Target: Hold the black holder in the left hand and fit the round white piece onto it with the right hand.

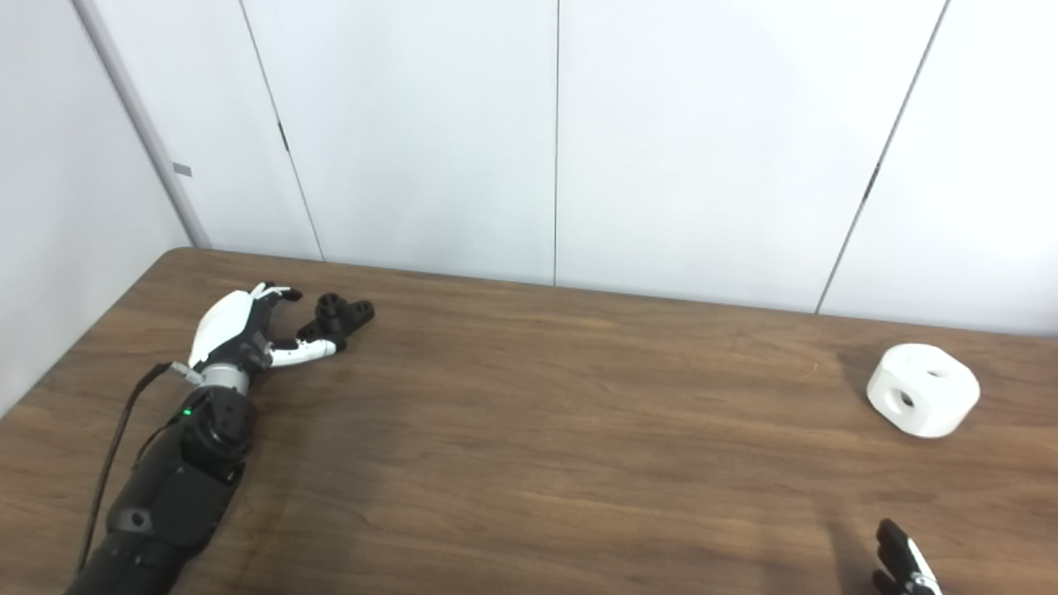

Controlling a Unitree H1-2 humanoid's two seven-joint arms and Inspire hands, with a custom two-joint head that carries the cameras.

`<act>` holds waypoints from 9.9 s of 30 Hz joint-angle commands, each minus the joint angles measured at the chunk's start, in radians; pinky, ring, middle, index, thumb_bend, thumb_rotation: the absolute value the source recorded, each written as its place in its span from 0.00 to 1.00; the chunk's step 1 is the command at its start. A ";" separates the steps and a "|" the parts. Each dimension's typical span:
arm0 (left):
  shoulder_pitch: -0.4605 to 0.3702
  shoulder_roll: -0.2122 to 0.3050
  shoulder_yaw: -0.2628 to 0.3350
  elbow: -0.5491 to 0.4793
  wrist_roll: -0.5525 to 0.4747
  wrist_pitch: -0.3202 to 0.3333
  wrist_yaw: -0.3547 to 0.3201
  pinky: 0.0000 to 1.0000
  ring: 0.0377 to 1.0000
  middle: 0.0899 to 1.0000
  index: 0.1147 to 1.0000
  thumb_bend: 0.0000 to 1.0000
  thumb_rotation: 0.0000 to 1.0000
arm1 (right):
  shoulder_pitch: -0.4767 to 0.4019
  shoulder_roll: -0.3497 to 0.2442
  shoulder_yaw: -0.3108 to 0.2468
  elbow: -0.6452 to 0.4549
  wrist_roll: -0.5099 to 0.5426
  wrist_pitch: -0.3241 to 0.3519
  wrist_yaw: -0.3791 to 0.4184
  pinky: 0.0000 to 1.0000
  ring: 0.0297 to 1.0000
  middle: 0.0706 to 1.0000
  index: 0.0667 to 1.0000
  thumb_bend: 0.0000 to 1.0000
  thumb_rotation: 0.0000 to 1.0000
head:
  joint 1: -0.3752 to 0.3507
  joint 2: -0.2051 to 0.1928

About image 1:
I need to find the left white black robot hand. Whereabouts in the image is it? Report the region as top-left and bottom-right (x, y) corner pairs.
(188, 283), (338, 371)

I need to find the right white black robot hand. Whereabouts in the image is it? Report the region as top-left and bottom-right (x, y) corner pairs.
(873, 519), (943, 595)

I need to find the black flanged holder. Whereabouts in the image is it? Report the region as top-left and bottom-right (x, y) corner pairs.
(297, 293), (376, 352)

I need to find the round white piece with holes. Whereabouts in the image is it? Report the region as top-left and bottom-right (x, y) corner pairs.
(866, 344), (981, 439)

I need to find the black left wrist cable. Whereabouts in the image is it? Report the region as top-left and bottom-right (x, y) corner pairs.
(77, 362), (203, 575)

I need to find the grey wall trim strip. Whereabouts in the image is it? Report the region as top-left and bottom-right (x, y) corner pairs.
(73, 0), (212, 249)

